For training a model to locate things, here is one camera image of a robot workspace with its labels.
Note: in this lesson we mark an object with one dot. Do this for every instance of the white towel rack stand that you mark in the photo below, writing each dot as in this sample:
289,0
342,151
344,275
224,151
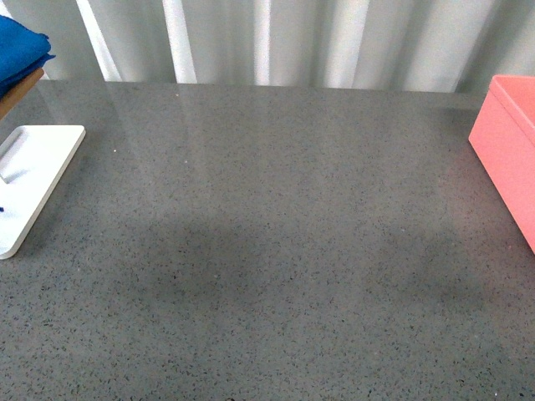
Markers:
33,160

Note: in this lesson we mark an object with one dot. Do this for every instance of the pink plastic bin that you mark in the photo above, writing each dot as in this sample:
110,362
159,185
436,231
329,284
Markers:
503,139

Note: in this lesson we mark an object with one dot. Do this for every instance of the blue microfiber cloth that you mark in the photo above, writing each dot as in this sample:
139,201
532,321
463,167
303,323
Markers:
22,51

